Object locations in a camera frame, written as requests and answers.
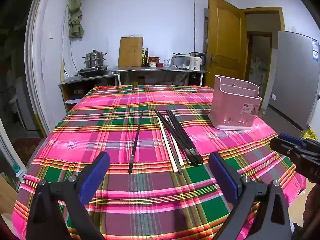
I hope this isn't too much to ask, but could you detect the wooden door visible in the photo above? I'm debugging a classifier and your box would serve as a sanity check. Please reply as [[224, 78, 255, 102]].
[[207, 0, 247, 88]]

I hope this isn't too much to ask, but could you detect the black wall cable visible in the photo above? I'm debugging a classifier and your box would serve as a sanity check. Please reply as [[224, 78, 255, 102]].
[[192, 0, 196, 53]]

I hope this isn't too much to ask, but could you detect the steel cooktop stove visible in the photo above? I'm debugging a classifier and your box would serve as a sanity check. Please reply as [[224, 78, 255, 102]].
[[77, 65, 110, 77]]

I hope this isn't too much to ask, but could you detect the pink green plaid tablecloth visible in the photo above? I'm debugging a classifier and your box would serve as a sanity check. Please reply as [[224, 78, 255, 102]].
[[11, 85, 307, 240]]

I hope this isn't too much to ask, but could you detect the low steel counter shelf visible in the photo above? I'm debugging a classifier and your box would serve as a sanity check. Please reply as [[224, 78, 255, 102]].
[[58, 71, 119, 110]]

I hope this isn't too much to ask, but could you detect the tall steel counter table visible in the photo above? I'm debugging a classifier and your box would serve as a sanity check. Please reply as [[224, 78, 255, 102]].
[[111, 66, 210, 86]]

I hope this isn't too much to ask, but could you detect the yellow plastic bag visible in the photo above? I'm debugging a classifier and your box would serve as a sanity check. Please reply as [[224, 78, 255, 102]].
[[302, 127, 318, 141]]

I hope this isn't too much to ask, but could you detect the black chopstick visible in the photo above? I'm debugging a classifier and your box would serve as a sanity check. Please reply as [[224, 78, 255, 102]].
[[155, 110, 192, 166], [166, 109, 199, 167], [171, 109, 203, 162], [168, 109, 201, 165], [128, 110, 144, 174], [161, 115, 195, 167]]

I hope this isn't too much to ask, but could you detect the green tied curtain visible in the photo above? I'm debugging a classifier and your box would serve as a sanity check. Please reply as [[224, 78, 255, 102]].
[[68, 0, 85, 38]]

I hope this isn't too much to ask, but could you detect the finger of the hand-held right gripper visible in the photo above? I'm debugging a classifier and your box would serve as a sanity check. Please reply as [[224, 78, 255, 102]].
[[278, 133, 320, 148], [269, 137, 320, 162]]

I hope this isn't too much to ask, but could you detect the grey dish container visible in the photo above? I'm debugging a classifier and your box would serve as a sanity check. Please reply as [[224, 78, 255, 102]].
[[172, 52, 190, 70]]

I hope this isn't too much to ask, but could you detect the white electric kettle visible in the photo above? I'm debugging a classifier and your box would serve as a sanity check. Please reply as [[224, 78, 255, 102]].
[[189, 52, 206, 71]]

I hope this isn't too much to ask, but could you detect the pink utensil basket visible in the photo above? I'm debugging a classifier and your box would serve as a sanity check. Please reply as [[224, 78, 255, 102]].
[[208, 75, 262, 131]]

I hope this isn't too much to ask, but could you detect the cream wooden chopstick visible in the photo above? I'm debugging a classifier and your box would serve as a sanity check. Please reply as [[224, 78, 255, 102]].
[[157, 116, 179, 175], [168, 115, 185, 167], [166, 124, 183, 174]]

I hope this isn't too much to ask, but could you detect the grey refrigerator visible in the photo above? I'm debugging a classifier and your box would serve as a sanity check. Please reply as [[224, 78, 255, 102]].
[[262, 30, 320, 132]]

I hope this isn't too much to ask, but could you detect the wooden cutting board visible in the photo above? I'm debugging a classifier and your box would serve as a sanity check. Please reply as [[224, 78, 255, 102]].
[[118, 36, 144, 67]]

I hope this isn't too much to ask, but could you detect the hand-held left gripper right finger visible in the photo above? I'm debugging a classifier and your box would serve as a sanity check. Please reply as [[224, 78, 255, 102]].
[[209, 152, 293, 240]]

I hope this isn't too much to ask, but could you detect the steel steamer pot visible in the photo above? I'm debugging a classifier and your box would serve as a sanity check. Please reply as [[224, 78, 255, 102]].
[[83, 50, 108, 69]]

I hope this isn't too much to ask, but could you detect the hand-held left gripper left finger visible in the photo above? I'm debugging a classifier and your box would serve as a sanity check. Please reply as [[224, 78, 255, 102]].
[[26, 151, 111, 240]]

